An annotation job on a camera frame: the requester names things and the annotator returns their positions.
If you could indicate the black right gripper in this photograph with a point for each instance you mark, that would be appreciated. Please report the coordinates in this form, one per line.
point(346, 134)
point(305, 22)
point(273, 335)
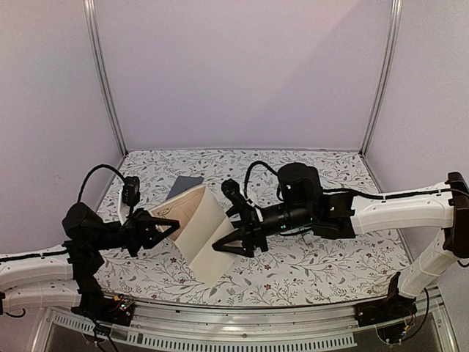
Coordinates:
point(249, 234)

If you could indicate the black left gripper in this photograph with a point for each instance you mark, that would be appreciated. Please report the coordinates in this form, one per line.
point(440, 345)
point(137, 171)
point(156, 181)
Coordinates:
point(139, 231)

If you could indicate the beige lined letter paper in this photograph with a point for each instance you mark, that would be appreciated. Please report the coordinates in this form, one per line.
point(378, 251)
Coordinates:
point(202, 222)

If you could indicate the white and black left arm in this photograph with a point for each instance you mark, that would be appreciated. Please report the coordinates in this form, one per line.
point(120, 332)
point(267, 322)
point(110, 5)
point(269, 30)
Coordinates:
point(64, 275)

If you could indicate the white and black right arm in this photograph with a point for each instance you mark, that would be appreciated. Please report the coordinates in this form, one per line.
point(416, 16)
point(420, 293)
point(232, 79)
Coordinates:
point(342, 213)

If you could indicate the grey-blue envelope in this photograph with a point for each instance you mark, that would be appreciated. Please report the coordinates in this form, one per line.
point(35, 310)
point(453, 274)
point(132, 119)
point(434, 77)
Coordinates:
point(182, 184)

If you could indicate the floral patterned table mat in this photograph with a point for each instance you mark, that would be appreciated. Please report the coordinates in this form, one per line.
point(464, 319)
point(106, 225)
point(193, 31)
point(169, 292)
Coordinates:
point(282, 271)

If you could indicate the green glue stick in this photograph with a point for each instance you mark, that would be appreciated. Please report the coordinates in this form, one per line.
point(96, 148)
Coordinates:
point(308, 237)

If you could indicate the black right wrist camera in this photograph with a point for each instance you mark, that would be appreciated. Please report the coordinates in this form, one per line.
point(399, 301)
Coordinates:
point(231, 190)

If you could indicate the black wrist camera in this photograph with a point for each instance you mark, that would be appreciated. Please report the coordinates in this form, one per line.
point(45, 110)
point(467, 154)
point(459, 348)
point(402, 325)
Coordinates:
point(231, 190)
point(131, 191)

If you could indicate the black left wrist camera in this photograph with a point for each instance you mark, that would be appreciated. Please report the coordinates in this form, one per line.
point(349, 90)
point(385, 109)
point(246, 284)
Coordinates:
point(131, 191)

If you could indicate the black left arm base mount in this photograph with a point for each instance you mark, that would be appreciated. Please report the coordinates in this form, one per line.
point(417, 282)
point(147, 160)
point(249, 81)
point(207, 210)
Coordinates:
point(116, 310)

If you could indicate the aluminium slotted front rail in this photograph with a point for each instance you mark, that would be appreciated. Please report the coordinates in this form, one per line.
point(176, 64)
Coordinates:
point(163, 326)

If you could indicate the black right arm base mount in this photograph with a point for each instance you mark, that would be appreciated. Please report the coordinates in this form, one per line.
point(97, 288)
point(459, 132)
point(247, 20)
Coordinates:
point(393, 306)

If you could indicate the left aluminium frame post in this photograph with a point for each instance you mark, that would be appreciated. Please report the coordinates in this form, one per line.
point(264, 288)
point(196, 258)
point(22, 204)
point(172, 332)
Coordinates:
point(102, 75)

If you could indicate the aluminium frame post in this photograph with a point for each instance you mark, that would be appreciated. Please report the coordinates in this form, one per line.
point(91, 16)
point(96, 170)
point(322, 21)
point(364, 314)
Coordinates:
point(102, 75)
point(385, 73)

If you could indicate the right aluminium frame post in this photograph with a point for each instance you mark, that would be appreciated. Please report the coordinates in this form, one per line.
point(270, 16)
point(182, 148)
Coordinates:
point(385, 73)

